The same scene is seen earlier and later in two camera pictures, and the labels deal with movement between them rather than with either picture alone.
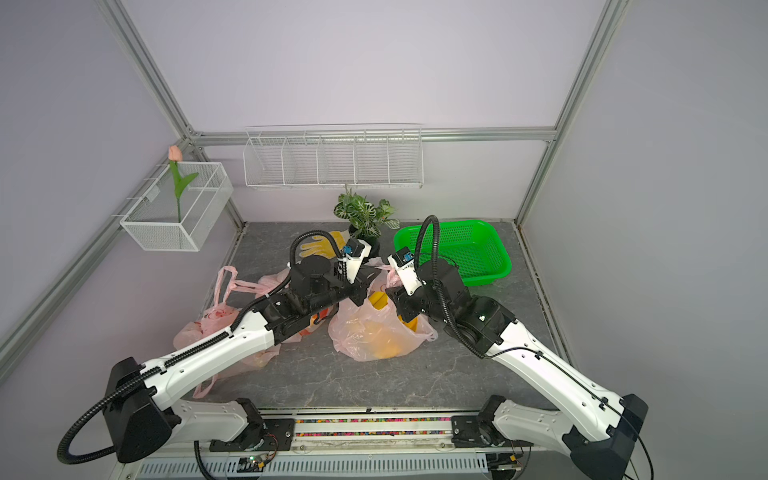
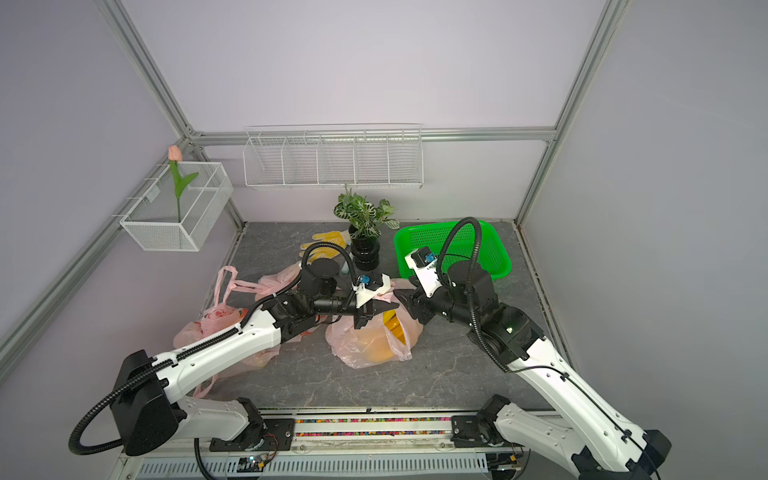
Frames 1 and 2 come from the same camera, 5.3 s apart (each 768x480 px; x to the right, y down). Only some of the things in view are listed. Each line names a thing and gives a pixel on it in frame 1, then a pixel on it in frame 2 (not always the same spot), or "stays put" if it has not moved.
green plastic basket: [476, 246] stays put
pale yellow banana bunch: [380, 299] → [392, 322]
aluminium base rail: [364, 444] stays put
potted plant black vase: [366, 217] stays put
